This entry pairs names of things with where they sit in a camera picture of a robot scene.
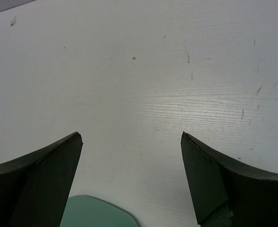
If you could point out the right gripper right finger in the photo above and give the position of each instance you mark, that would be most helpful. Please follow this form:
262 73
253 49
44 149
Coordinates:
226 192

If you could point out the small white paper scrap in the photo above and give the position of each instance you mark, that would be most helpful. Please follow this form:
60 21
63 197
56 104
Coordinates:
13 21

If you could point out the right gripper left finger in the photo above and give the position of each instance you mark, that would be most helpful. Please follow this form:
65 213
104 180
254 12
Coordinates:
35 187

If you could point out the green plastic bin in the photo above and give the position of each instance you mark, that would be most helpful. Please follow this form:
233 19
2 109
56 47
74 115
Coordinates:
87 211

